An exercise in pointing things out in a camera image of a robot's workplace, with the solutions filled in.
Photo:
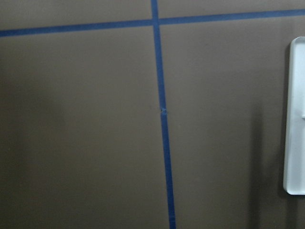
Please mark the white rack tray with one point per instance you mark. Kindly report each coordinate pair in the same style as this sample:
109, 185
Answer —
294, 164

